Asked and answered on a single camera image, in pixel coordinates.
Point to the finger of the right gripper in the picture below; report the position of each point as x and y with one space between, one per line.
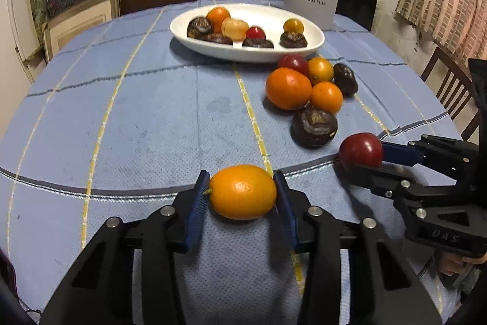
431 151
383 182

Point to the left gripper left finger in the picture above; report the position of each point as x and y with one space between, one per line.
97 288

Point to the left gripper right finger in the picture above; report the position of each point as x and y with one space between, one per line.
383 286

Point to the yellow-orange kumquat fruit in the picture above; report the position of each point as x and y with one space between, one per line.
294 25

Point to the person's right hand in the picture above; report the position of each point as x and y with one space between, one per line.
451 264

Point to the wooden chair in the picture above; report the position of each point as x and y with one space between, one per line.
456 89

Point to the small orange kumquat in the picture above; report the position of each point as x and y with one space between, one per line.
326 96

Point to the yellow-orange cherry tomato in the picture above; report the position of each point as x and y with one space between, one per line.
320 70

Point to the large orange tangerine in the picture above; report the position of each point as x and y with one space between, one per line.
288 89

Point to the dark red cherry tomato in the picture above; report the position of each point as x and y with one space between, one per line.
295 62

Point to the blue checked tablecloth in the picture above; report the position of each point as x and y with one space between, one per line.
124 117

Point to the white oval plate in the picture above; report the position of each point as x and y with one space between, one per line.
270 18

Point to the peeled pale tangerine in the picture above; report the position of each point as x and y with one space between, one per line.
234 29

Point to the framed picture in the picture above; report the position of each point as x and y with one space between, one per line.
58 31

